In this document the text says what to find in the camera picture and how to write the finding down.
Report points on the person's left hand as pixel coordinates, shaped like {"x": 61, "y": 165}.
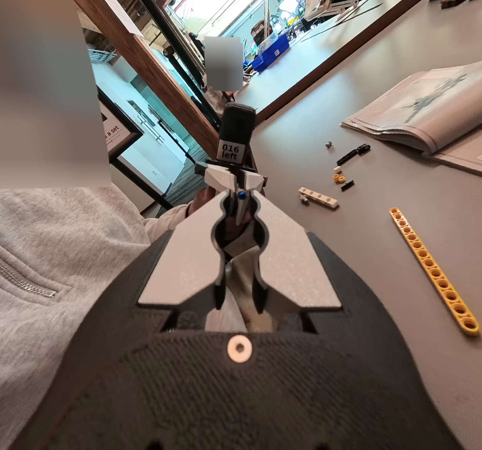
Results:
{"x": 205, "y": 198}

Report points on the long black lego connector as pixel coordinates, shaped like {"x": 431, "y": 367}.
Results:
{"x": 352, "y": 154}

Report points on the person's grey hoodie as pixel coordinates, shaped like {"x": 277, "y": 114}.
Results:
{"x": 56, "y": 269}

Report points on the open lego instruction booklet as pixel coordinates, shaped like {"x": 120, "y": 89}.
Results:
{"x": 425, "y": 111}

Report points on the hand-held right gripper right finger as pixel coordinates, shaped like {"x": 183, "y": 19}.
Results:
{"x": 297, "y": 269}

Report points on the long yellow lego beam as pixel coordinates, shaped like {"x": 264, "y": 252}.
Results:
{"x": 433, "y": 269}

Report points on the small blue parts bin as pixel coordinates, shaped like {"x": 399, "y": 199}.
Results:
{"x": 271, "y": 53}

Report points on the grey lego axle blue pin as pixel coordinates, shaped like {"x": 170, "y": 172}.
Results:
{"x": 241, "y": 205}

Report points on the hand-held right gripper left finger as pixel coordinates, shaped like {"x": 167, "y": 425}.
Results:
{"x": 184, "y": 265}

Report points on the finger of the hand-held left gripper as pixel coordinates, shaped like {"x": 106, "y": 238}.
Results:
{"x": 252, "y": 181}
{"x": 220, "y": 179}

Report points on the white lego beam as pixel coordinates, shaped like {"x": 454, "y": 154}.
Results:
{"x": 320, "y": 198}

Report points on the flat instruction page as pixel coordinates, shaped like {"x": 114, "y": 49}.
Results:
{"x": 463, "y": 156}

